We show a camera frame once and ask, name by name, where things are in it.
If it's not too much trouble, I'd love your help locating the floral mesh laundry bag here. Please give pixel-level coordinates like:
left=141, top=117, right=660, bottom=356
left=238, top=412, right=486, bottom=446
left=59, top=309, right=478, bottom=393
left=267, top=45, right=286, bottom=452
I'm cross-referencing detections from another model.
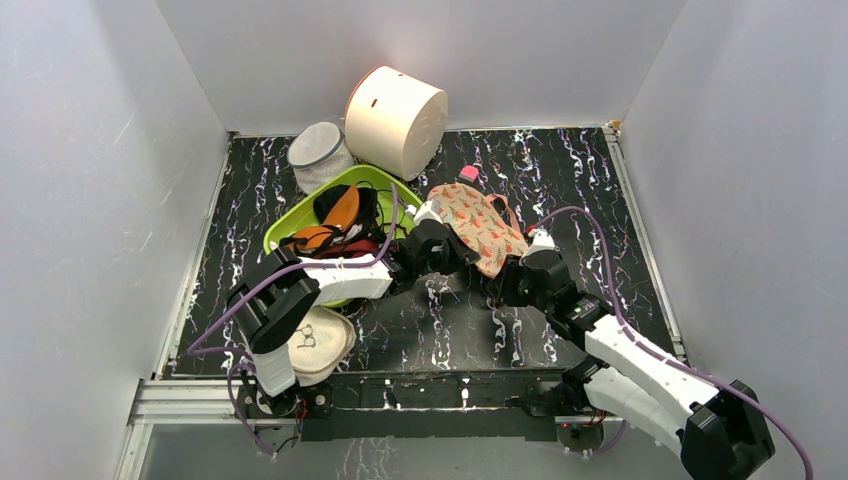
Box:
left=427, top=183, right=528, bottom=278

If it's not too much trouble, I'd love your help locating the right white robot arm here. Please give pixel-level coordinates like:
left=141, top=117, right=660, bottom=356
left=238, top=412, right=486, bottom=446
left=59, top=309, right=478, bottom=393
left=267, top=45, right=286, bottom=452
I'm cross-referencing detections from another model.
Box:
left=489, top=250, right=775, bottom=479

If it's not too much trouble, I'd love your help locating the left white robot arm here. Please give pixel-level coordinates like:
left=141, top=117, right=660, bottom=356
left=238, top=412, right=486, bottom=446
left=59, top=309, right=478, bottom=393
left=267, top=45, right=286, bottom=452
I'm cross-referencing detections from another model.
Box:
left=223, top=219, right=480, bottom=416

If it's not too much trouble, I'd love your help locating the maroon bra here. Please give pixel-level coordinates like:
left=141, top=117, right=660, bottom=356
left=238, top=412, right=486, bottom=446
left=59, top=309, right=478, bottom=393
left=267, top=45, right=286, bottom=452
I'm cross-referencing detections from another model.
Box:
left=311, top=239, right=395, bottom=259

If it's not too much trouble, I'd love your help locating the orange black bra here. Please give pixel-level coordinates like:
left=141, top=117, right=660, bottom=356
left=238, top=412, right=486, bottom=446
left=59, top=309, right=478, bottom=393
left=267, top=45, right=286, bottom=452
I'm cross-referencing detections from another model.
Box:
left=271, top=185, right=387, bottom=259

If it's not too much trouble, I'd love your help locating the cream round mesh laundry bag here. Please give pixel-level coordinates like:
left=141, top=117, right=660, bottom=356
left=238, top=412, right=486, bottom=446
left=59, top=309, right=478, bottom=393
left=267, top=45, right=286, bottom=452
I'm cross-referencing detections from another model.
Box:
left=288, top=306, right=356, bottom=387

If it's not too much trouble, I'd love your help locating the white mesh cylindrical laundry bag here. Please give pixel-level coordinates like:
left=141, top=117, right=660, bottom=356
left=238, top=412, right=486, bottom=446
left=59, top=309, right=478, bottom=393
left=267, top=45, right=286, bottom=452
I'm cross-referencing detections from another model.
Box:
left=286, top=121, right=355, bottom=194

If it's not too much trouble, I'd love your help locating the pink small block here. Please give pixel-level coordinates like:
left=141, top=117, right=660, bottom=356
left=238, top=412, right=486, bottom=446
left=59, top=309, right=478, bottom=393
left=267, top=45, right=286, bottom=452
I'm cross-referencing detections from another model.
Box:
left=457, top=165, right=480, bottom=185

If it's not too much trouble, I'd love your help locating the white cylindrical container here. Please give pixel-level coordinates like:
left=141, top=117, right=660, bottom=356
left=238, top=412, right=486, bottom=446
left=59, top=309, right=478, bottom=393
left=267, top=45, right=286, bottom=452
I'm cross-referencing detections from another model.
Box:
left=344, top=66, right=448, bottom=181

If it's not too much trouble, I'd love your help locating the green plastic bin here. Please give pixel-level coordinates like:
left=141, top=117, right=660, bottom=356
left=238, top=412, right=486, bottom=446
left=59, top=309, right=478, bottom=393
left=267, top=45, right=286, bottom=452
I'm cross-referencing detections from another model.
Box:
left=264, top=165, right=422, bottom=308

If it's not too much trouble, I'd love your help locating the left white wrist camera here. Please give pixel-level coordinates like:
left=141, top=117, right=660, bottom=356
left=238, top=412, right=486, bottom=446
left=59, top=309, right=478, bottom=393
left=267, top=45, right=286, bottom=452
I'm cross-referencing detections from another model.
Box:
left=406, top=200, right=443, bottom=226

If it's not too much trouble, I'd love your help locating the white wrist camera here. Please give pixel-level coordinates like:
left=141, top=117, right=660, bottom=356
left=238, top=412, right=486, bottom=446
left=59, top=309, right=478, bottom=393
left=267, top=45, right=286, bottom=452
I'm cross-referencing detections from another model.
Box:
left=520, top=228, right=557, bottom=264
left=406, top=200, right=443, bottom=226

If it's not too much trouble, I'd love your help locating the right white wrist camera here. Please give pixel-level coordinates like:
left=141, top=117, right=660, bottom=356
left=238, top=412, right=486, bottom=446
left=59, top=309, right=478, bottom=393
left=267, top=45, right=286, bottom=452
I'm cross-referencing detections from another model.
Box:
left=520, top=228, right=557, bottom=264

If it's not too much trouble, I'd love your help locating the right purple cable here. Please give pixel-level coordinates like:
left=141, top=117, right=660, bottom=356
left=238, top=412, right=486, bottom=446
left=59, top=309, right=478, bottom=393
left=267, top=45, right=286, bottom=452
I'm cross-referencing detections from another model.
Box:
left=526, top=205, right=815, bottom=480

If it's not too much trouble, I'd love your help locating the purple cable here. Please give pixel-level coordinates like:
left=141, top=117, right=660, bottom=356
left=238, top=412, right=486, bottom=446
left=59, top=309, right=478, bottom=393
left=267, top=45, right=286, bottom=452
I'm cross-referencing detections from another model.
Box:
left=186, top=182, right=402, bottom=458
left=526, top=205, right=815, bottom=480

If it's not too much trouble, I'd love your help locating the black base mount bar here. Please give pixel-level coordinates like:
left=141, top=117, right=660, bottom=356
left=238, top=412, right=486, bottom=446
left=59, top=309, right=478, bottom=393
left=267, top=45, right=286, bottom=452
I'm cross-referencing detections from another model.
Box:
left=231, top=369, right=623, bottom=450

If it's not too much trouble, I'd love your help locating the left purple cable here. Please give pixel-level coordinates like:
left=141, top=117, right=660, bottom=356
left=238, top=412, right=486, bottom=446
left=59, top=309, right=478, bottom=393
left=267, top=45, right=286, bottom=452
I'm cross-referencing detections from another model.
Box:
left=186, top=182, right=402, bottom=458

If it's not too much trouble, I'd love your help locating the aluminium frame rail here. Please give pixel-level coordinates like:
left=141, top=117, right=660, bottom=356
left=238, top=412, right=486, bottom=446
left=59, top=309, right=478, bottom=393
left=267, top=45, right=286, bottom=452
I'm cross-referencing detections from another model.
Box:
left=129, top=379, right=612, bottom=454

